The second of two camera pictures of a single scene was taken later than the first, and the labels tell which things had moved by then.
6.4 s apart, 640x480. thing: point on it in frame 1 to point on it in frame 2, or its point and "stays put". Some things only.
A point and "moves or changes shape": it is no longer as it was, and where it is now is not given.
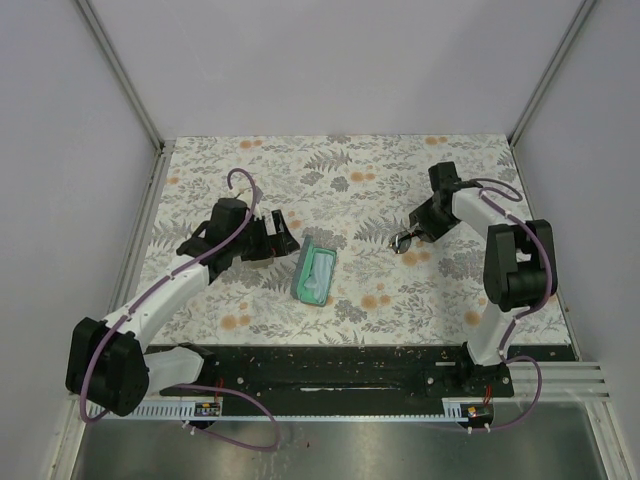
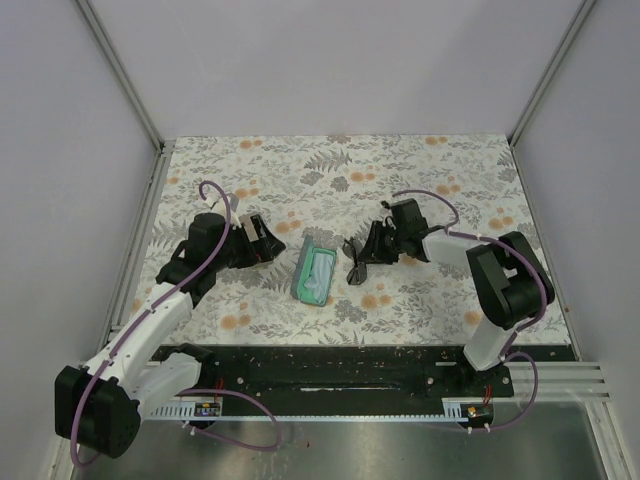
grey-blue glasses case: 314,273 stays put
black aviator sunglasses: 401,242 moves or changes shape
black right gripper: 432,232 to 372,251
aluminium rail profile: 559,379 stays put
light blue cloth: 320,276 stays put
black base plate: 343,380 stays put
